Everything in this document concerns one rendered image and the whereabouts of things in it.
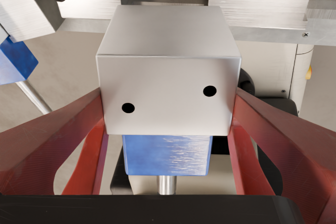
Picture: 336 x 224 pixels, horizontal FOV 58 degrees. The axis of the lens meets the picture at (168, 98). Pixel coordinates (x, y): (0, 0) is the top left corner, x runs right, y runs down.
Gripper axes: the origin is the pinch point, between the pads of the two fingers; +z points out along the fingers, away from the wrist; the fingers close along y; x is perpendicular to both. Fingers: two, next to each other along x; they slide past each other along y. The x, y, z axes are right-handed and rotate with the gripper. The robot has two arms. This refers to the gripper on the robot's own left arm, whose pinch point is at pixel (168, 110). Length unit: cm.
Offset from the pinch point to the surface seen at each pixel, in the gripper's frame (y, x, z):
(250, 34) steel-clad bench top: -7.9, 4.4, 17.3
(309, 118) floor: -69, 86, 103
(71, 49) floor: 44, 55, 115
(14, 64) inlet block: 13.6, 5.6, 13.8
